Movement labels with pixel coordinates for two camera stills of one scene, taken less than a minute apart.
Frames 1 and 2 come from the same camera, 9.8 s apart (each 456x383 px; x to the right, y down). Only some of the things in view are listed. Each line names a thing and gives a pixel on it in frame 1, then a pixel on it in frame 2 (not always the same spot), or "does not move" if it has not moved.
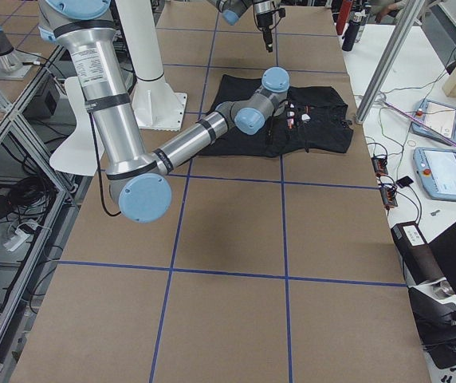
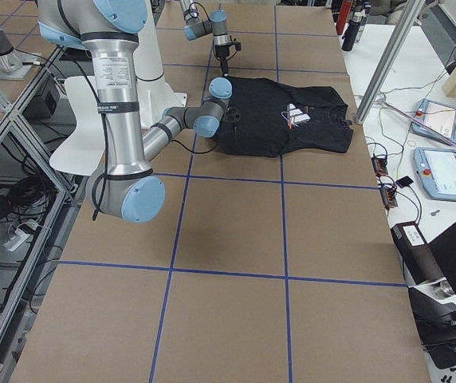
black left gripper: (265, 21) → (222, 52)
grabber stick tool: (448, 141) does not move
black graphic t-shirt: (314, 119) does not move
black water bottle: (351, 31) does not move
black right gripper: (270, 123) → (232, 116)
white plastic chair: (76, 153) does not move
